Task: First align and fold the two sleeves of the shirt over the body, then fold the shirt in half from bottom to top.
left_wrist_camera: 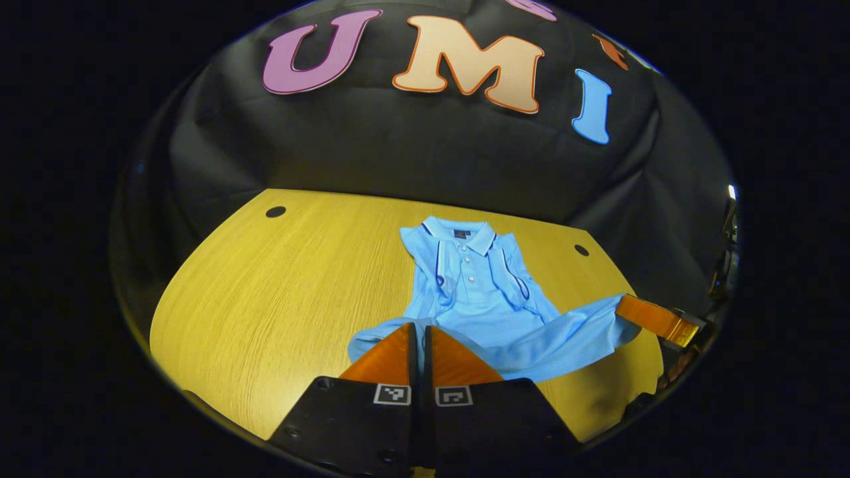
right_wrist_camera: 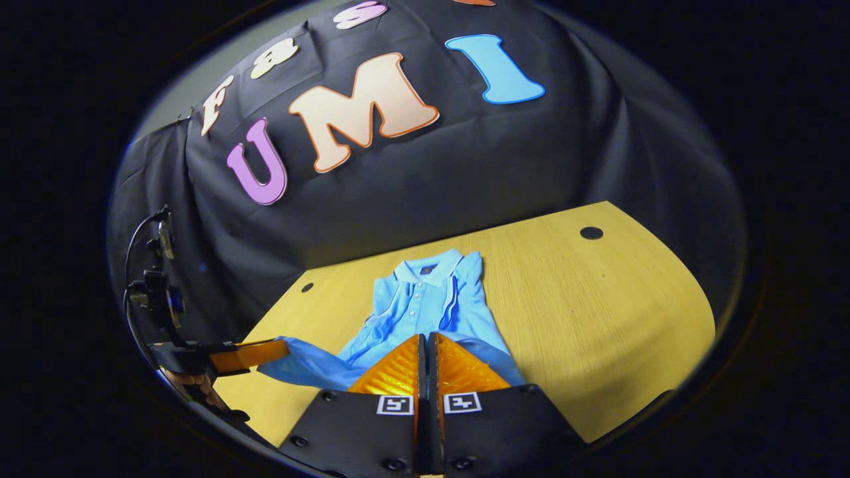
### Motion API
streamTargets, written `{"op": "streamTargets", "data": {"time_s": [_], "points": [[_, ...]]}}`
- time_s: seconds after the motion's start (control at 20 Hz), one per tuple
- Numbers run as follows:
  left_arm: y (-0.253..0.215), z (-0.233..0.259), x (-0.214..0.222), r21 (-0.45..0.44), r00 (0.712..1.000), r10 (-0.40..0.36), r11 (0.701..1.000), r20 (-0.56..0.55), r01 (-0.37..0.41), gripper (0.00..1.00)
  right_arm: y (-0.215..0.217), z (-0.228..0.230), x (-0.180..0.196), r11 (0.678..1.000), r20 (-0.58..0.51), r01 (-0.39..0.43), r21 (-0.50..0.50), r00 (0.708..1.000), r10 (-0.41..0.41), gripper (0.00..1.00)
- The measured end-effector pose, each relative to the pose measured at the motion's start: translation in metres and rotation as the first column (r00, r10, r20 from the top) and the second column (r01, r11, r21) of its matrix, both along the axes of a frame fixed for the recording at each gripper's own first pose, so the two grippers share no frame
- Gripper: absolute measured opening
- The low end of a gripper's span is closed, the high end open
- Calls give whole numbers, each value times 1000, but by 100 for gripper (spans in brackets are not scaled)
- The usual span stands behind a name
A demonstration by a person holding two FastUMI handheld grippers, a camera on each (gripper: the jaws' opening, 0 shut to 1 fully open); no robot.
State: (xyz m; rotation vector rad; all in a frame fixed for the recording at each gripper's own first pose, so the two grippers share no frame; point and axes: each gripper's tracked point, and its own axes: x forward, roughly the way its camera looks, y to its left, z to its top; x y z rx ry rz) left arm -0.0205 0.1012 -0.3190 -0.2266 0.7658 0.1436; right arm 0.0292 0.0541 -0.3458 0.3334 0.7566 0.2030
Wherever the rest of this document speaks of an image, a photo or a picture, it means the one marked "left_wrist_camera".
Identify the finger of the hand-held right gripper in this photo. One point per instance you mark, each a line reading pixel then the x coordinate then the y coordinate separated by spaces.
pixel 654 317

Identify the light blue T-shirt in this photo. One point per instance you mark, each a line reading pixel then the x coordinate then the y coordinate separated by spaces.
pixel 478 285

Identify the black round table hole cap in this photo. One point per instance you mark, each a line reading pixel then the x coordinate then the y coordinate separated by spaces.
pixel 582 249
pixel 275 212

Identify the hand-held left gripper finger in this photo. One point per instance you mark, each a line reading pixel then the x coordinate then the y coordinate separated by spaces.
pixel 428 358
pixel 413 358

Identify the black backdrop cloth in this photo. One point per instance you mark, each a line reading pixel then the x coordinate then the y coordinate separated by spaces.
pixel 398 153

